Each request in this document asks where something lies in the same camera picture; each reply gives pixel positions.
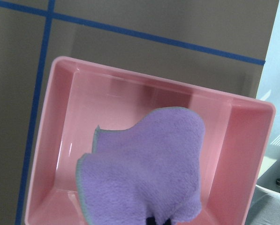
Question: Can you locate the purple microfibre cloth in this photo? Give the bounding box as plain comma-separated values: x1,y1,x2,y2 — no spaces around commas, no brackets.
76,107,205,225

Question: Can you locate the brown paper table mat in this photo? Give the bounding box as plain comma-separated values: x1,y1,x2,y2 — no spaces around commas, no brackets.
0,0,279,225

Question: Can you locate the pink plastic bin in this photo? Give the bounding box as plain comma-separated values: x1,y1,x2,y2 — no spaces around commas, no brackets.
24,56,275,225

